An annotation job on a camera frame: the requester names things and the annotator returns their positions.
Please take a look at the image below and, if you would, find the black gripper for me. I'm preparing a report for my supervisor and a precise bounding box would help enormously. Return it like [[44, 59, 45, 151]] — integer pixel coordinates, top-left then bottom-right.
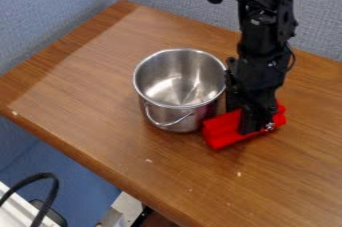
[[225, 44, 294, 135]]

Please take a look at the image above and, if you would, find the red rectangular block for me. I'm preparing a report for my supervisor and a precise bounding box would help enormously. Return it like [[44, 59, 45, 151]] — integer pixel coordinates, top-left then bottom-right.
[[201, 100, 287, 150]]

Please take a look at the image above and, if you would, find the stainless steel pot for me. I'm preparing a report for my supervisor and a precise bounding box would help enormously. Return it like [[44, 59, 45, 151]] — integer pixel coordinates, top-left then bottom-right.
[[132, 48, 225, 133]]

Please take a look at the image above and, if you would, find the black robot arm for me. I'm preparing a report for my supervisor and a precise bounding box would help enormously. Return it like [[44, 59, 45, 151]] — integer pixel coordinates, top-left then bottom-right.
[[207, 0, 298, 135]]

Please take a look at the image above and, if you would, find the white device with black part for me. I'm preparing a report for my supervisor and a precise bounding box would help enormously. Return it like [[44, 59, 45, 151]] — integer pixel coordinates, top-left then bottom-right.
[[0, 181, 69, 227]]

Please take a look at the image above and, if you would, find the black cable loop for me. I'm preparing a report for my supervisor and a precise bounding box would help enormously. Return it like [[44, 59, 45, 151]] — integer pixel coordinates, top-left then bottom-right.
[[0, 172, 60, 227]]

